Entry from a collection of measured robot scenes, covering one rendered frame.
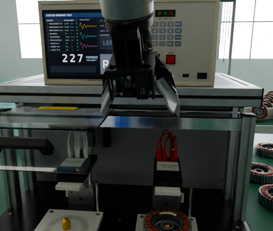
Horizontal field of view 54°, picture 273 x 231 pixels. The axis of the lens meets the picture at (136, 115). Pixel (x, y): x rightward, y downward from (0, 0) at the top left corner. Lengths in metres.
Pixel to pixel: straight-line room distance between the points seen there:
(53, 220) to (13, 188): 0.16
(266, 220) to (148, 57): 0.59
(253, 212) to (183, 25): 0.55
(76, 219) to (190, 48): 0.51
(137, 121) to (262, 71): 6.81
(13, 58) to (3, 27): 0.81
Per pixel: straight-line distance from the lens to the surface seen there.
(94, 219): 0.74
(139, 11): 0.38
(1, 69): 8.20
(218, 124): 0.68
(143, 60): 0.42
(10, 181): 0.83
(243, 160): 0.71
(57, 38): 0.72
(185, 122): 0.67
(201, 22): 0.68
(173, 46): 0.68
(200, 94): 0.66
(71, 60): 0.71
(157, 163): 0.69
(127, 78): 0.41
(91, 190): 0.79
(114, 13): 0.38
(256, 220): 0.85
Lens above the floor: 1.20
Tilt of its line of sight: 14 degrees down
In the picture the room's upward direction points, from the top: straight up
